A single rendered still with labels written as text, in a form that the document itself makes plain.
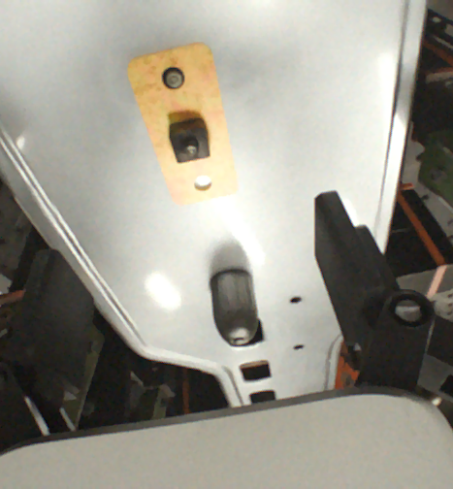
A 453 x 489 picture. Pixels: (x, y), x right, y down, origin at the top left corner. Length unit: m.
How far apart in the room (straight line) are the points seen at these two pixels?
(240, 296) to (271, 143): 0.10
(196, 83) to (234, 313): 0.14
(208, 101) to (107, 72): 0.05
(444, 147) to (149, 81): 0.17
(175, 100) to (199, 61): 0.02
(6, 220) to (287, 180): 0.55
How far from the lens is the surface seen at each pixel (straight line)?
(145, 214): 0.22
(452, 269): 0.37
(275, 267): 0.27
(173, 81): 0.17
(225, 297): 0.25
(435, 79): 0.31
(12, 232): 0.71
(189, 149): 0.18
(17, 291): 0.39
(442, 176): 0.25
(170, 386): 0.47
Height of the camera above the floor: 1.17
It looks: 43 degrees down
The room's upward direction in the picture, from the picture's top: 172 degrees clockwise
